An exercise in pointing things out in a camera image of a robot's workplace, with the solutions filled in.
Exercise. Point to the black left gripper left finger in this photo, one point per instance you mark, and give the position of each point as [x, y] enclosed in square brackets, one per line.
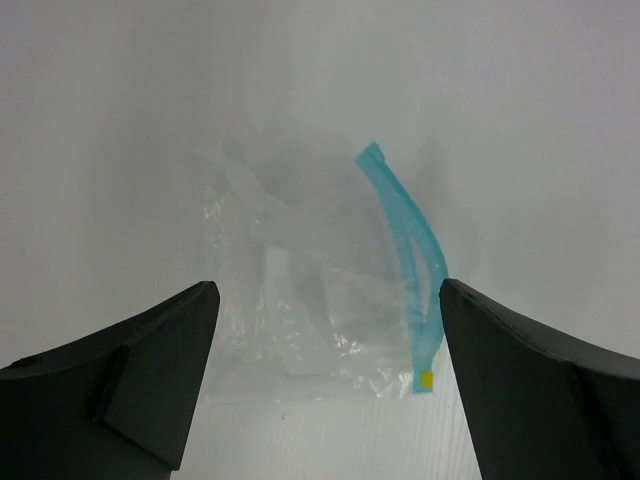
[116, 404]

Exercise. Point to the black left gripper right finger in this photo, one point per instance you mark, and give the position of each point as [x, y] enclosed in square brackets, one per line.
[539, 403]

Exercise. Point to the yellow zipper slider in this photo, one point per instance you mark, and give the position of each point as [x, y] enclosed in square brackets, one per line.
[427, 380]

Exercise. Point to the clear zip top bag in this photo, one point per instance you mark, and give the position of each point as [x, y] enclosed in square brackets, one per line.
[333, 298]

